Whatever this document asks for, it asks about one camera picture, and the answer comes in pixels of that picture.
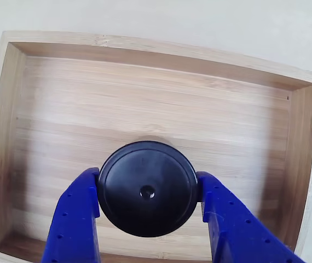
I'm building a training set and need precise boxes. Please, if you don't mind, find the wooden box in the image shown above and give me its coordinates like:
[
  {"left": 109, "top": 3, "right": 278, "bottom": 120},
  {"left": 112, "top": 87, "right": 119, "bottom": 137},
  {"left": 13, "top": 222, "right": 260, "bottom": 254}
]
[{"left": 0, "top": 30, "right": 312, "bottom": 263}]

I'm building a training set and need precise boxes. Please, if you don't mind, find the black cylinder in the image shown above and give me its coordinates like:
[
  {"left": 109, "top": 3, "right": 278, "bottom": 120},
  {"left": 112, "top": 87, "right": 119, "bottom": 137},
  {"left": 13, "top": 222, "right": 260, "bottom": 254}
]
[{"left": 97, "top": 140, "right": 200, "bottom": 238}]

